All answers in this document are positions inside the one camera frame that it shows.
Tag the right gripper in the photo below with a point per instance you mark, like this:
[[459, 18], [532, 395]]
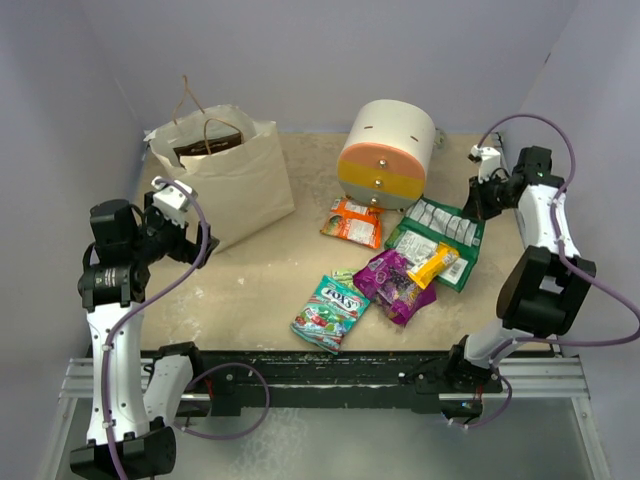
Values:
[[476, 207]]

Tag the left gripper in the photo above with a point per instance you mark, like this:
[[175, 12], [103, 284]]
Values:
[[184, 250]]

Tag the green snack bag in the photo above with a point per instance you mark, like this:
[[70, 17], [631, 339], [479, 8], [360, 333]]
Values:
[[428, 223]]

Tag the yellow small snack box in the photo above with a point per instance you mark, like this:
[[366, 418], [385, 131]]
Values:
[[424, 272]]

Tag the brown Kettle chips bag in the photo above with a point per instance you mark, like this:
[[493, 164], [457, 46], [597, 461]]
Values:
[[209, 146]]

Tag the teal Fox's candy bag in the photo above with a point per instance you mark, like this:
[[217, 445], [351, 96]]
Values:
[[329, 315]]

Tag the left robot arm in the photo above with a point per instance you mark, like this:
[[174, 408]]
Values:
[[130, 434]]

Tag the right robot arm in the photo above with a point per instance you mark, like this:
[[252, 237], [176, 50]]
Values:
[[541, 297]]

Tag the white paper bag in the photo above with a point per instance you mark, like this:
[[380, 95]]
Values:
[[241, 190]]

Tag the purple candy bag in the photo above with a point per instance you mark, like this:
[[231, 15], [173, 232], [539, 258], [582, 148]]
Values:
[[385, 282]]

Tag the white cylinder toy drawers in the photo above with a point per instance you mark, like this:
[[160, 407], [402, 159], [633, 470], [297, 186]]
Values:
[[385, 159]]

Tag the orange snack packet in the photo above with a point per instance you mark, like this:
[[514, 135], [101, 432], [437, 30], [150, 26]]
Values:
[[351, 221]]

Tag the small light green packet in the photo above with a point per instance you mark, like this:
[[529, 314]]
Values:
[[344, 275]]

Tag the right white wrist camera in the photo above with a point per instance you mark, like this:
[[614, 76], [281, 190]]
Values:
[[488, 160]]

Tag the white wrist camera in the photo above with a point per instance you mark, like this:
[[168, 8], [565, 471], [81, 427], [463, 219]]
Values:
[[488, 160], [170, 201]]

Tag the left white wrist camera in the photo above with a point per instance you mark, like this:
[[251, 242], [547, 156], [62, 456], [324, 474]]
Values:
[[170, 201]]

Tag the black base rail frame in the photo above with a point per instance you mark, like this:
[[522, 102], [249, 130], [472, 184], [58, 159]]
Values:
[[419, 381]]

